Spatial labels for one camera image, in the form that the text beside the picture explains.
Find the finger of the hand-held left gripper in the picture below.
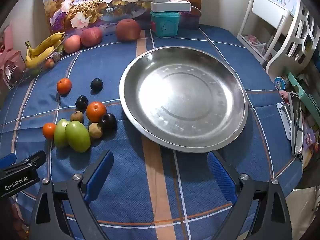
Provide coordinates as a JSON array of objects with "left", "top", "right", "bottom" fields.
[
  {"left": 0, "top": 153, "right": 17, "bottom": 167},
  {"left": 24, "top": 150, "right": 47, "bottom": 169}
]

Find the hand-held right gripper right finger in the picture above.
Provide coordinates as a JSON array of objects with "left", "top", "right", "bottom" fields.
[{"left": 207, "top": 150, "right": 293, "bottom": 240}]

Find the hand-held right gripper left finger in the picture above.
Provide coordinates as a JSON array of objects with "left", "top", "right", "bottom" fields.
[{"left": 29, "top": 150, "right": 114, "bottom": 240}]

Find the green mango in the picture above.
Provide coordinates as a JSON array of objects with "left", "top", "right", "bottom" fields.
[{"left": 54, "top": 119, "right": 71, "bottom": 148}]

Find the green apple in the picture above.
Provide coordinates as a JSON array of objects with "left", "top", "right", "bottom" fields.
[{"left": 65, "top": 120, "right": 91, "bottom": 153}]

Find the small brown kiwi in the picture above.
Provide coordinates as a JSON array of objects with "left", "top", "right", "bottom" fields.
[
  {"left": 88, "top": 122, "right": 103, "bottom": 139},
  {"left": 70, "top": 111, "right": 84, "bottom": 124}
]

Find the dark purple plum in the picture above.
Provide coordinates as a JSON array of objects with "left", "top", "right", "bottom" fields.
[
  {"left": 99, "top": 113, "right": 118, "bottom": 131},
  {"left": 75, "top": 95, "right": 88, "bottom": 110},
  {"left": 90, "top": 78, "right": 104, "bottom": 92}
]

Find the large orange tangerine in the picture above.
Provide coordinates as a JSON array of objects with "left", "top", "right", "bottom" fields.
[{"left": 86, "top": 101, "right": 107, "bottom": 123}]

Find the round stainless steel plate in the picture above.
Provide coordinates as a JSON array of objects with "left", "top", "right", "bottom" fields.
[{"left": 119, "top": 46, "right": 249, "bottom": 153}]

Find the blue plaid tablecloth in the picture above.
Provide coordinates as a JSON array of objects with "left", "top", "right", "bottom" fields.
[{"left": 0, "top": 25, "right": 303, "bottom": 240}]

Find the clear glass bowl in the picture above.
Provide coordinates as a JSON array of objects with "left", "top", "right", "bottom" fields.
[{"left": 24, "top": 45, "right": 65, "bottom": 81}]

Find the black smartphone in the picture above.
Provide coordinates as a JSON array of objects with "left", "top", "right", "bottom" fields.
[{"left": 288, "top": 92, "right": 304, "bottom": 155}]

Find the colourful picture book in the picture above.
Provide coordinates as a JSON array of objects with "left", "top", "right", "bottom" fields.
[{"left": 301, "top": 115, "right": 320, "bottom": 170}]

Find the yellow banana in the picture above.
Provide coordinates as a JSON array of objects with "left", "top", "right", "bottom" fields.
[
  {"left": 29, "top": 32, "right": 66, "bottom": 56},
  {"left": 24, "top": 41, "right": 57, "bottom": 69}
]

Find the round blue tin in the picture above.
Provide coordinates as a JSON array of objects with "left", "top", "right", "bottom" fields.
[{"left": 274, "top": 76, "right": 290, "bottom": 90}]

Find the pale pink apple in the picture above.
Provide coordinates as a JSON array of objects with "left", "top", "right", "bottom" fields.
[{"left": 63, "top": 34, "right": 82, "bottom": 54}]

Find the teal flat box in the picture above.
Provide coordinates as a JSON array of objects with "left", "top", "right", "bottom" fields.
[{"left": 287, "top": 72, "right": 320, "bottom": 110}]

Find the pink plastic bag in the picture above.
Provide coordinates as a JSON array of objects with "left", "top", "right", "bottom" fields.
[{"left": 246, "top": 35, "right": 267, "bottom": 55}]

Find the large dark red apple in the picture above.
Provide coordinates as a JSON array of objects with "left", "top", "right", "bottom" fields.
[{"left": 115, "top": 19, "right": 141, "bottom": 42}]

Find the white wooden rack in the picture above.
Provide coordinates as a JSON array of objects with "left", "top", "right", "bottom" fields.
[{"left": 236, "top": 0, "right": 320, "bottom": 73}]

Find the teal plastic box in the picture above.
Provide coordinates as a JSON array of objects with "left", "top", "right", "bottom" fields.
[{"left": 150, "top": 10, "right": 180, "bottom": 37}]

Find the flower painting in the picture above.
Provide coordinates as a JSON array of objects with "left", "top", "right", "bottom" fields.
[{"left": 41, "top": 0, "right": 203, "bottom": 37}]

